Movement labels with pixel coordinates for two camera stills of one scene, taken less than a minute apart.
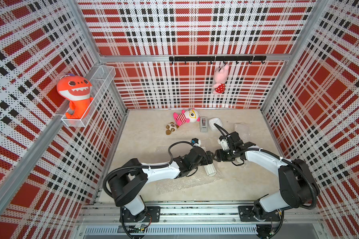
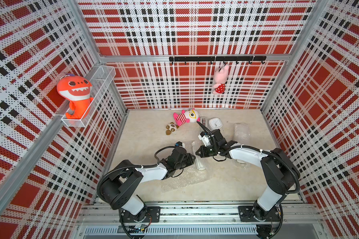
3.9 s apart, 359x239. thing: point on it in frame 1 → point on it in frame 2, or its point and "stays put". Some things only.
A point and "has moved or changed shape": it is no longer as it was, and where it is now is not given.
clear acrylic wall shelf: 98,86 stays put
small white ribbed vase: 210,170 has moved or changed shape
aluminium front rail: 107,212 stays put
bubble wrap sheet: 243,130 stays put
